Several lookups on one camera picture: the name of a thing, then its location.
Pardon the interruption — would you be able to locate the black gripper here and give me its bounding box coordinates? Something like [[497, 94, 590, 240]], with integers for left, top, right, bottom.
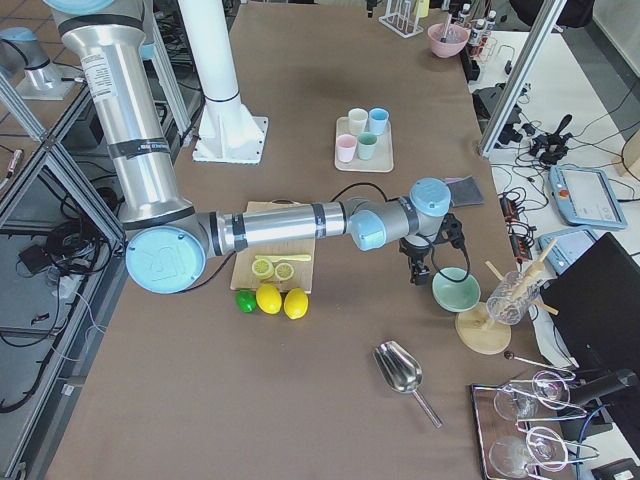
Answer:
[[399, 213, 463, 286]]

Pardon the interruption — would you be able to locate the green cup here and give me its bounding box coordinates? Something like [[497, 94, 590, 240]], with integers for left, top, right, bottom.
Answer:
[[356, 132, 378, 161]]

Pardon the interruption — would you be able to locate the pink cup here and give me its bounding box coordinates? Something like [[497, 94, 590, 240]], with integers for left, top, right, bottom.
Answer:
[[335, 134, 357, 163]]

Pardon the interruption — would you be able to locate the blue cup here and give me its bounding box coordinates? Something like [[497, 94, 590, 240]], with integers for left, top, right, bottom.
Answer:
[[368, 107, 389, 136]]

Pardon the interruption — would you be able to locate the cream white cup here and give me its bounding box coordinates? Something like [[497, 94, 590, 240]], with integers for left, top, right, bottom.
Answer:
[[347, 108, 369, 136]]

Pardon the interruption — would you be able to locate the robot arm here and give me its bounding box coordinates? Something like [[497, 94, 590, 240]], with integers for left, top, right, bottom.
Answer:
[[50, 1, 464, 294]]

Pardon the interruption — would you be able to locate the beige rabbit tray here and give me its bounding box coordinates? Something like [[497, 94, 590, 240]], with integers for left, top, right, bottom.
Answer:
[[334, 121, 394, 173]]

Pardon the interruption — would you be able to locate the green bowl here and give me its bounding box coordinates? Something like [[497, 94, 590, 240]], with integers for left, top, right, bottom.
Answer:
[[432, 267, 481, 313]]

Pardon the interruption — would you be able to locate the wooden cup stand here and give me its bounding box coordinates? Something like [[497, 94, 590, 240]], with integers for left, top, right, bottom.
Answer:
[[455, 239, 559, 355]]

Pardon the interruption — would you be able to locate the clear glass cup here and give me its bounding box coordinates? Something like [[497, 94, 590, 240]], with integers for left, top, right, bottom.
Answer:
[[486, 271, 539, 325]]

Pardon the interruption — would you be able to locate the metal scoop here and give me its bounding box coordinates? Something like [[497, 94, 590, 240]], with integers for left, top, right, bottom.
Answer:
[[373, 340, 443, 429]]

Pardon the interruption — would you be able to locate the grey cloth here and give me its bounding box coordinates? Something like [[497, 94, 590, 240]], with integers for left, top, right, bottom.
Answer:
[[444, 176, 485, 208]]

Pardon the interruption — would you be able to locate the yellow lemon lower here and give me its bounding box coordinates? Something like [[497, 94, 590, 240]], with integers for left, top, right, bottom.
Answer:
[[284, 288, 309, 320]]

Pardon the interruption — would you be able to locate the yellow lemon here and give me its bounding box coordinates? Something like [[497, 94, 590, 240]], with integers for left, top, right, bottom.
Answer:
[[255, 284, 282, 315], [284, 288, 309, 320]]

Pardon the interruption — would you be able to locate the yellow plastic knife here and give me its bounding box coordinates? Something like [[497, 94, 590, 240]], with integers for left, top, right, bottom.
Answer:
[[254, 254, 312, 262]]

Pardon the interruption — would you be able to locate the lemon slice lower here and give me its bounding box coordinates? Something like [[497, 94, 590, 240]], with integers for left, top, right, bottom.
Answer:
[[274, 262, 295, 282]]

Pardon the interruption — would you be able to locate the lemon slice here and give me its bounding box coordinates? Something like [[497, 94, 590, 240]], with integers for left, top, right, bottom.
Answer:
[[251, 258, 275, 280], [274, 262, 295, 282]]

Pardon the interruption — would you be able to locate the yellow lemon upper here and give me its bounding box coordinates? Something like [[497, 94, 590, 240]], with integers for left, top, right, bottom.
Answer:
[[255, 284, 282, 315]]

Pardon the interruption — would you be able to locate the wine glass upper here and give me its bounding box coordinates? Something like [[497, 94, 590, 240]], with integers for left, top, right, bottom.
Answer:
[[494, 370, 570, 421]]

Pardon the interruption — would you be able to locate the wine glass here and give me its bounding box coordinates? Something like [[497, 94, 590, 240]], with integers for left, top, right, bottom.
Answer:
[[489, 426, 569, 479], [494, 370, 570, 421]]

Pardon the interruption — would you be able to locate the lemon slice upper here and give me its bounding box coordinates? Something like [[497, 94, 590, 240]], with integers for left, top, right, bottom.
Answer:
[[251, 258, 275, 280]]

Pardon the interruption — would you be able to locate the green lime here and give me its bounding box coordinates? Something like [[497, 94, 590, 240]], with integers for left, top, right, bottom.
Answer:
[[235, 290, 258, 313]]

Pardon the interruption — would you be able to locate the black monitor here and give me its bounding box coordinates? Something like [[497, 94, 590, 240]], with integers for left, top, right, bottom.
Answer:
[[542, 233, 639, 372]]

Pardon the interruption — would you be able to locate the teach pendant tablet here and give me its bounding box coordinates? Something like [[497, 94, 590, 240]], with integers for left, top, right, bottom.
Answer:
[[549, 165, 628, 230]]

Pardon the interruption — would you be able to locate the wine glass lower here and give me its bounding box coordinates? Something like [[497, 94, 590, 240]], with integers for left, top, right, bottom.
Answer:
[[489, 426, 569, 479]]

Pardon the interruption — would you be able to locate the metal muddler in bowl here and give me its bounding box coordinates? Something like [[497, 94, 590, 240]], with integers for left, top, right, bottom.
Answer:
[[440, 13, 452, 43]]

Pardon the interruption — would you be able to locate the pink bowl with ice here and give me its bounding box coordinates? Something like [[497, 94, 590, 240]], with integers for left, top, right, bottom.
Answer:
[[427, 23, 470, 58]]

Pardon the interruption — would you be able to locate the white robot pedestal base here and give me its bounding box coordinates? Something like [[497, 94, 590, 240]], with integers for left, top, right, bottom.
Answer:
[[179, 0, 268, 165]]

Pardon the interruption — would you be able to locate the white wire rack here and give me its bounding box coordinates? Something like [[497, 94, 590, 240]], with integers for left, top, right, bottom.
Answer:
[[378, 0, 429, 39]]

